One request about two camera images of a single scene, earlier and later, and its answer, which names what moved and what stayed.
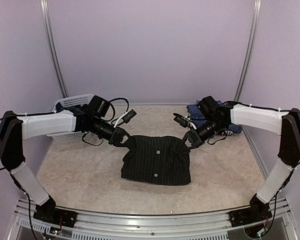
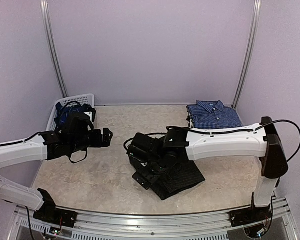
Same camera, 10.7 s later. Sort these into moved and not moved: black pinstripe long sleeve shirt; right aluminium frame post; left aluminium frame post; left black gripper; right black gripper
Moved: black pinstripe long sleeve shirt; right black gripper; left black gripper
Not moved: right aluminium frame post; left aluminium frame post
